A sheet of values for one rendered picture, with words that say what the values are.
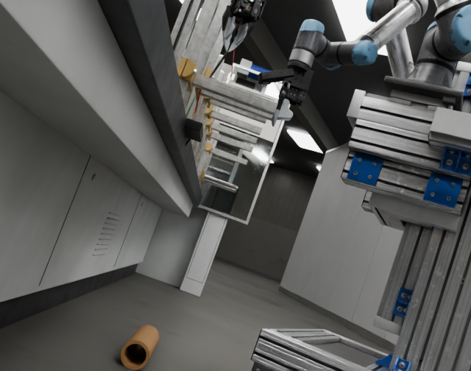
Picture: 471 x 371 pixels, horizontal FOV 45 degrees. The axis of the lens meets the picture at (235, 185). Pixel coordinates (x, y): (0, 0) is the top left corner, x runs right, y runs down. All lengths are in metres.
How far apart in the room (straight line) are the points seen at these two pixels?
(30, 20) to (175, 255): 3.91
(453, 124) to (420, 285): 0.52
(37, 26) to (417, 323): 1.50
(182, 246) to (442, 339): 2.86
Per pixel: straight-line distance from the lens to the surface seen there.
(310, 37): 1.87
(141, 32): 0.78
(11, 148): 1.17
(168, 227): 4.40
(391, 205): 1.82
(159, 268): 4.41
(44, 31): 0.59
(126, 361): 1.68
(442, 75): 1.81
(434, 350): 1.84
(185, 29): 1.28
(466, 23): 1.72
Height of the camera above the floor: 0.40
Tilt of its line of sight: 6 degrees up
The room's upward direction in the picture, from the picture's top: 20 degrees clockwise
